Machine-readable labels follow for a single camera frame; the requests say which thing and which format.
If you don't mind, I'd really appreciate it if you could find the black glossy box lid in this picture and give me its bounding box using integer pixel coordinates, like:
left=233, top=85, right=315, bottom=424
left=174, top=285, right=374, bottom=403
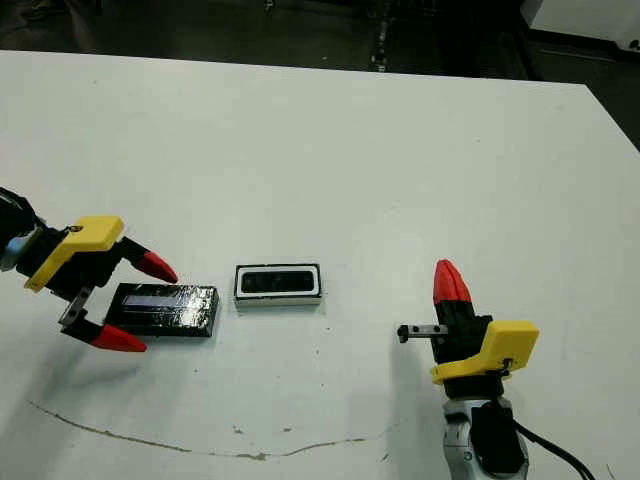
left=104, top=282, right=221, bottom=340

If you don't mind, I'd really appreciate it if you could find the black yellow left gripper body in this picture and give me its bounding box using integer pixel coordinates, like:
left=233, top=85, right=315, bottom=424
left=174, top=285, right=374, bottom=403
left=23, top=215, right=134, bottom=331

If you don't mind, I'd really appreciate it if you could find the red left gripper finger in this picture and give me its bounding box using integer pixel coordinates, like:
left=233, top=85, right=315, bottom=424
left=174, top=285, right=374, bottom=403
left=62, top=319, right=149, bottom=354
left=123, top=238, right=180, bottom=285

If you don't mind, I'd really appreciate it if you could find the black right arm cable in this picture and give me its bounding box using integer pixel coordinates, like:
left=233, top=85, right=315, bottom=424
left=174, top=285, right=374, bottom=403
left=514, top=422, right=596, bottom=480

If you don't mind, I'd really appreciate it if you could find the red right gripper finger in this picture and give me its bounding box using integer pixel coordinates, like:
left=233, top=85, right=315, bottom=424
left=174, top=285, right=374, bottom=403
left=449, top=262, right=476, bottom=326
left=432, top=258, right=459, bottom=329

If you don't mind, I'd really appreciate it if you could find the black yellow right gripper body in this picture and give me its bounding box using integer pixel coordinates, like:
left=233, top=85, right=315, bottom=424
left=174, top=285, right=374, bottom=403
left=397, top=315, right=541, bottom=399

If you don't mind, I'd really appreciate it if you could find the white camera box base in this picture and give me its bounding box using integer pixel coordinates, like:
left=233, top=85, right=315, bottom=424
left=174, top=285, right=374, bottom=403
left=233, top=263, right=322, bottom=307

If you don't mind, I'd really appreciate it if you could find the aluminium frame post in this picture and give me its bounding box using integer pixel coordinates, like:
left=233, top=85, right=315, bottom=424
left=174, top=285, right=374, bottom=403
left=369, top=0, right=396, bottom=71

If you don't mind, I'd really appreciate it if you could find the white cabinet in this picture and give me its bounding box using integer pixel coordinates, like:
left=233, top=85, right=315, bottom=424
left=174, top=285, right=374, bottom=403
left=522, top=0, right=640, bottom=49

